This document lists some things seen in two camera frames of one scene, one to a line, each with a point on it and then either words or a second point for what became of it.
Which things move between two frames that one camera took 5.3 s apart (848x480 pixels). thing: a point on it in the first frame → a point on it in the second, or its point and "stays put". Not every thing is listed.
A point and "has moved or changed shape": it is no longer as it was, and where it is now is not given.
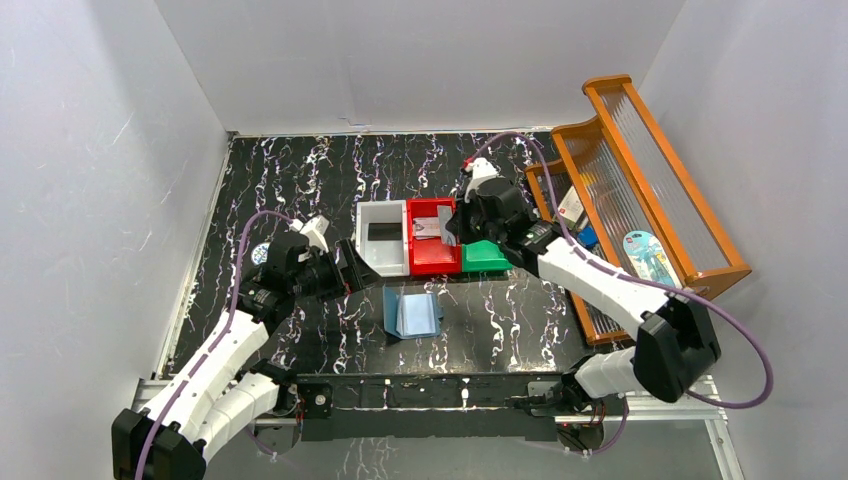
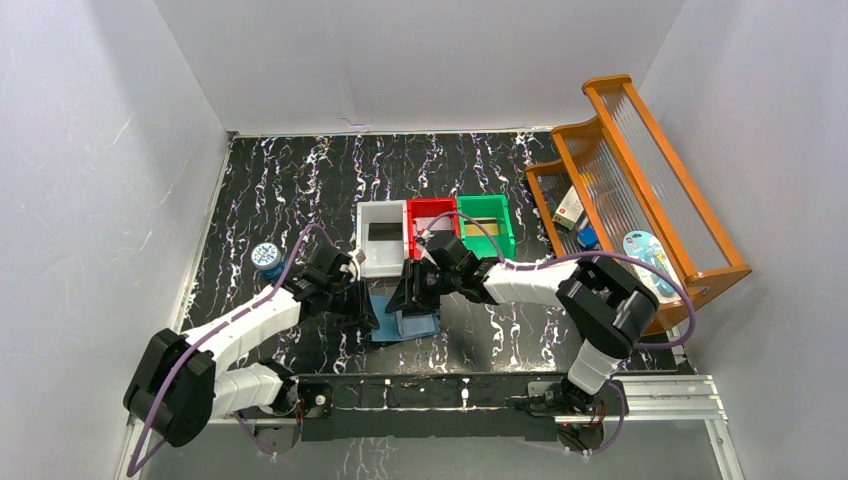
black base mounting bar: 420,406 stays put
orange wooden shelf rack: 615,184 stays put
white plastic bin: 382,236 stays put
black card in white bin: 384,231 stays put
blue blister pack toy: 649,259 stays put
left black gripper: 341,273 → 357,304
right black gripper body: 472,226 → 446,279
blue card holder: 411,315 has moved or changed shape
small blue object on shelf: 588,237 stays put
